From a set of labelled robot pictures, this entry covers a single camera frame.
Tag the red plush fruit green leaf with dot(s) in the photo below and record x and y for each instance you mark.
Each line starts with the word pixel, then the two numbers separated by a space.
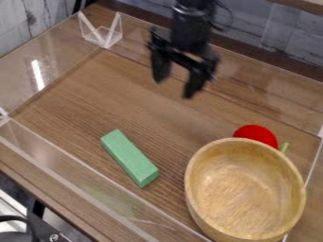
pixel 261 134

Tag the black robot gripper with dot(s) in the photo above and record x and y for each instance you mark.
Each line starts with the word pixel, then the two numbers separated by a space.
pixel 184 44

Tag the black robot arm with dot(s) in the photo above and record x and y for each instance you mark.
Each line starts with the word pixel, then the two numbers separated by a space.
pixel 184 44

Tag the green rectangular block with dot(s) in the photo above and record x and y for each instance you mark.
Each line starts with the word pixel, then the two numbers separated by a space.
pixel 130 158

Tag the black table leg bracket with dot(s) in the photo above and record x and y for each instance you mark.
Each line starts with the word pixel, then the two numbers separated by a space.
pixel 45 232

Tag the clear acrylic tray walls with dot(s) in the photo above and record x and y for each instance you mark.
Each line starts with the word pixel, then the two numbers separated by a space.
pixel 69 92

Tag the clear acrylic corner bracket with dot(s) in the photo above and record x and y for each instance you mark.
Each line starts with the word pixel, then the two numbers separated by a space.
pixel 102 36

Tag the wooden bowl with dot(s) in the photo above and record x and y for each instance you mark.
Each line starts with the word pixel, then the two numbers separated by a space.
pixel 245 191

